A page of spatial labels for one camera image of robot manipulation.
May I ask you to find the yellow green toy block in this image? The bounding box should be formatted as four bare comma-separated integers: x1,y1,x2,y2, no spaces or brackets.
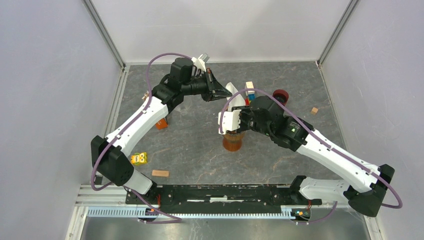
130,152,148,166

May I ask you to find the small wooden block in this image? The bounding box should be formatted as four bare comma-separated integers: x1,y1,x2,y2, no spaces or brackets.
151,169,170,178

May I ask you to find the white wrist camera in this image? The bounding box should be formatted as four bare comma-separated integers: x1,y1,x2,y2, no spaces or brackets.
191,53,210,75
218,109,241,135

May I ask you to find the white paper coffee filter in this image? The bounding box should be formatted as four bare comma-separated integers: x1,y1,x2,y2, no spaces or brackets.
224,82,248,112

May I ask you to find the stacked toy brick tower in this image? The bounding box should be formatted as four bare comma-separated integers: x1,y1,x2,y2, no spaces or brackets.
245,81,256,103

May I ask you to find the dark red cup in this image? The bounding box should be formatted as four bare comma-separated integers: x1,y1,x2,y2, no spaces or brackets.
272,89,289,106

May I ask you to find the small wooden cube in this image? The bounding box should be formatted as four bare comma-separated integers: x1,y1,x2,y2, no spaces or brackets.
310,107,319,115

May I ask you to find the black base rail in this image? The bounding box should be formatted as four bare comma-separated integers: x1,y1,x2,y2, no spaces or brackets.
143,184,323,215

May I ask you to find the orange coffee filter box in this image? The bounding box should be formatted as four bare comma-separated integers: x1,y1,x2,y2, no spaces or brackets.
142,92,169,131

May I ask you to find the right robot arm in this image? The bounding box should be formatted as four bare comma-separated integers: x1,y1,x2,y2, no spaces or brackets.
238,96,395,217

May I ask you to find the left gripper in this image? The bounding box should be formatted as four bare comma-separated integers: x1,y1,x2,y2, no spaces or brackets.
181,68,233,102

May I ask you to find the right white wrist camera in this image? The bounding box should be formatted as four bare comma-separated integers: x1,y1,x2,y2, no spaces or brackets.
218,109,241,135

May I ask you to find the amber glass carafe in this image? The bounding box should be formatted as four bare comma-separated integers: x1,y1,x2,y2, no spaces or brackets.
222,132,245,152

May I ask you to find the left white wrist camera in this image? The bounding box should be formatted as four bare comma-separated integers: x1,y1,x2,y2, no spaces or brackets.
191,53,210,75

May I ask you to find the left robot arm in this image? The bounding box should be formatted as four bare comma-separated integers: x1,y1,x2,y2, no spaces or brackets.
90,53,232,204

